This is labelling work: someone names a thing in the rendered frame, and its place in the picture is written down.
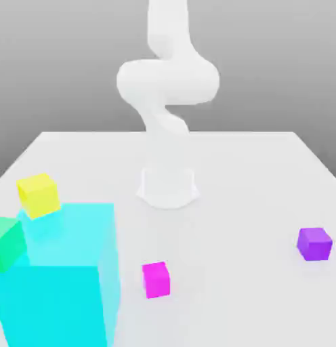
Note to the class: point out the small magenta cube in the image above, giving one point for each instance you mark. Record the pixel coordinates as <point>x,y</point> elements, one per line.
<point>156,280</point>

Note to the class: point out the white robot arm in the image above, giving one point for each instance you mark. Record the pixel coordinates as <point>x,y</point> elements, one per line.
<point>168,81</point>

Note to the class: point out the small green cube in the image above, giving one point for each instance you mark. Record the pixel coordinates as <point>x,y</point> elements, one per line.
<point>6,242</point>

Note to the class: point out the small yellow cube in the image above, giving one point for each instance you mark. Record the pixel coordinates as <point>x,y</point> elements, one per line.
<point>39,196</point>

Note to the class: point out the small purple cube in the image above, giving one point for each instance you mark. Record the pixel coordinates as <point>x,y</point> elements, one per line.
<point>314,244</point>

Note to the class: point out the large cyan box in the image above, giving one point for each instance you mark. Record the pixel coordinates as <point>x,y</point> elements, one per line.
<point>57,298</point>

